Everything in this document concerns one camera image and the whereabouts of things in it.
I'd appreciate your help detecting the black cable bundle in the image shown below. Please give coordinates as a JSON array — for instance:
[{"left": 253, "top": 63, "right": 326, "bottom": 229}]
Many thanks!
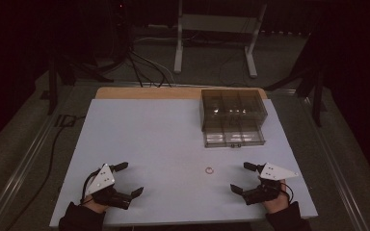
[{"left": 126, "top": 47, "right": 175, "bottom": 89}]

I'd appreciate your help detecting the left hand-held gripper black cable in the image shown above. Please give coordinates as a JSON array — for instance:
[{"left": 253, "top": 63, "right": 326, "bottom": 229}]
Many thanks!
[{"left": 80, "top": 168, "right": 103, "bottom": 207}]

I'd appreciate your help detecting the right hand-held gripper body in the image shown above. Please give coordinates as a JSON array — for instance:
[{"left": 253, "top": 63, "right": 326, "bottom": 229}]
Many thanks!
[{"left": 242, "top": 162, "right": 300, "bottom": 206}]

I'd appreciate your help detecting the white metal stand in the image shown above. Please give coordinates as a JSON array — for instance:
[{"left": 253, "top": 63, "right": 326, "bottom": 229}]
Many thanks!
[{"left": 172, "top": 0, "right": 269, "bottom": 79}]

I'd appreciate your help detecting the aluminium floor rail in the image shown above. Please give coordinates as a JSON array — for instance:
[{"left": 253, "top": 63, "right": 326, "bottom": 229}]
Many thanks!
[
  {"left": 300, "top": 94, "right": 370, "bottom": 231},
  {"left": 0, "top": 110, "right": 66, "bottom": 231}
]

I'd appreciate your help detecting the smoky transparent drawer cabinet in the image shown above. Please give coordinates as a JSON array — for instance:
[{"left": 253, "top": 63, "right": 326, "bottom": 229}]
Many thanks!
[{"left": 199, "top": 89, "right": 269, "bottom": 133}]

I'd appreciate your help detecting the person's left hand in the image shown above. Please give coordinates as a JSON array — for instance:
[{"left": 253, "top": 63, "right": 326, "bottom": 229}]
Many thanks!
[{"left": 81, "top": 194, "right": 111, "bottom": 215}]

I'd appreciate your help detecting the long black floor cable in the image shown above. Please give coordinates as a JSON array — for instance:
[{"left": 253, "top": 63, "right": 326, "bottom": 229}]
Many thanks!
[{"left": 4, "top": 114, "right": 89, "bottom": 231}]

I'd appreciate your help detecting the person's right hand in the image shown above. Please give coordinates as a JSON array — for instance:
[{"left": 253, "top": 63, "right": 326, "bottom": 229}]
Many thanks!
[{"left": 261, "top": 178, "right": 292, "bottom": 215}]

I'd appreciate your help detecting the hand-held gripper black cable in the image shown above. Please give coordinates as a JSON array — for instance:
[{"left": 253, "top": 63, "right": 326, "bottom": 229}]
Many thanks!
[
  {"left": 280, "top": 190, "right": 295, "bottom": 206},
  {"left": 80, "top": 168, "right": 103, "bottom": 207}
]

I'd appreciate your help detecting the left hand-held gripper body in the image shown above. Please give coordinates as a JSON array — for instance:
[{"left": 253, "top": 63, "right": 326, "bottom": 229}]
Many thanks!
[{"left": 85, "top": 163, "right": 133, "bottom": 211}]

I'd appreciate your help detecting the right hand-held gripper black cable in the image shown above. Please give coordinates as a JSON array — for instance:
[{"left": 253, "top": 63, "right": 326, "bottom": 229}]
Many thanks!
[{"left": 280, "top": 190, "right": 295, "bottom": 206}]

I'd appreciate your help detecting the black metal stand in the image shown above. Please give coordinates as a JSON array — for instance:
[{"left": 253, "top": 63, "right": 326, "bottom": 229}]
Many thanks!
[
  {"left": 45, "top": 53, "right": 116, "bottom": 116},
  {"left": 264, "top": 32, "right": 328, "bottom": 128}
]

